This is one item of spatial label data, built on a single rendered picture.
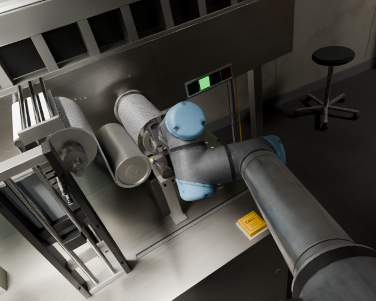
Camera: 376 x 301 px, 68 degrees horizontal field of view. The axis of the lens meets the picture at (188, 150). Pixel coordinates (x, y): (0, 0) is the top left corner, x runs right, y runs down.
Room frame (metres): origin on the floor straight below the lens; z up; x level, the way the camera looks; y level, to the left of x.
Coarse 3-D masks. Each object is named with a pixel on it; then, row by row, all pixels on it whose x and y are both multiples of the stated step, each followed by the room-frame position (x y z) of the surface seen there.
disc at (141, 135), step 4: (152, 120) 0.73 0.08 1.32; (156, 120) 0.73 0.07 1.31; (144, 124) 0.72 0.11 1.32; (148, 124) 0.72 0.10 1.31; (144, 128) 0.71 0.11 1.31; (140, 132) 0.71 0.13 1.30; (144, 132) 0.71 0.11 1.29; (140, 136) 0.71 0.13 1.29; (140, 140) 0.71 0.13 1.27; (140, 144) 0.70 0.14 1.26; (140, 148) 0.70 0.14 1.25; (144, 148) 0.71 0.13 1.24; (144, 152) 0.71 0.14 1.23; (148, 152) 0.71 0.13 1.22; (148, 156) 0.71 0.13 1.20
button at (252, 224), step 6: (246, 216) 0.59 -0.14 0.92; (252, 216) 0.59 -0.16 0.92; (258, 216) 0.58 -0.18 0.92; (240, 222) 0.58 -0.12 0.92; (246, 222) 0.57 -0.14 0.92; (252, 222) 0.56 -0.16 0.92; (258, 222) 0.56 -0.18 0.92; (264, 222) 0.55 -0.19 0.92; (246, 228) 0.55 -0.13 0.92; (252, 228) 0.54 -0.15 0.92; (258, 228) 0.54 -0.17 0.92; (264, 228) 0.54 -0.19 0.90; (252, 234) 0.53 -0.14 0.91
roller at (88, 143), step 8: (56, 136) 0.64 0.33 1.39; (64, 136) 0.65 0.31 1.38; (72, 136) 0.66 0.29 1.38; (80, 136) 0.66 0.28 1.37; (88, 136) 0.67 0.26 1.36; (56, 144) 0.64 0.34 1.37; (88, 144) 0.67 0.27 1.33; (96, 144) 0.67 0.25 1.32; (88, 152) 0.66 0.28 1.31; (96, 152) 0.67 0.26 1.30; (88, 160) 0.66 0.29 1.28
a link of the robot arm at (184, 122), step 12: (180, 108) 0.46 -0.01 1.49; (192, 108) 0.46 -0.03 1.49; (168, 120) 0.45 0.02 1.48; (180, 120) 0.44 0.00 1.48; (192, 120) 0.44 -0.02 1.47; (204, 120) 0.44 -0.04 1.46; (168, 132) 0.46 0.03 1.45; (180, 132) 0.43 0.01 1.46; (192, 132) 0.43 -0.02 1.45; (168, 144) 0.45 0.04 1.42; (180, 144) 0.43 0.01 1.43
